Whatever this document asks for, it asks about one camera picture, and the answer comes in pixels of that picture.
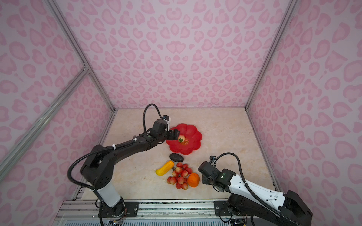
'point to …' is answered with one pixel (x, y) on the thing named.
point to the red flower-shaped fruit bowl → (193, 138)
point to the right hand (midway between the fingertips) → (205, 177)
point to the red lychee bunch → (179, 176)
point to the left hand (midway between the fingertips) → (174, 127)
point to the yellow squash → (165, 168)
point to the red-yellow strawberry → (182, 139)
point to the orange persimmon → (193, 180)
